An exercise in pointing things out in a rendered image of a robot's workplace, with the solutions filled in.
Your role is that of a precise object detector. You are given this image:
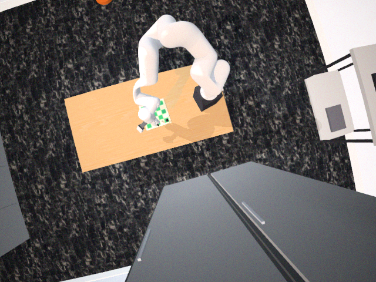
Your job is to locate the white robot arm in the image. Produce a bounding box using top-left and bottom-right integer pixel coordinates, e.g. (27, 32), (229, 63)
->
(133, 15), (230, 133)

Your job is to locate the green and cream chessboard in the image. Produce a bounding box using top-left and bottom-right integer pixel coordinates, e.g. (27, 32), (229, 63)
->
(145, 99), (171, 131)

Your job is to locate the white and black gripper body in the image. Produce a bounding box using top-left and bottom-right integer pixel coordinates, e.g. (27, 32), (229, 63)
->
(151, 118), (160, 126)

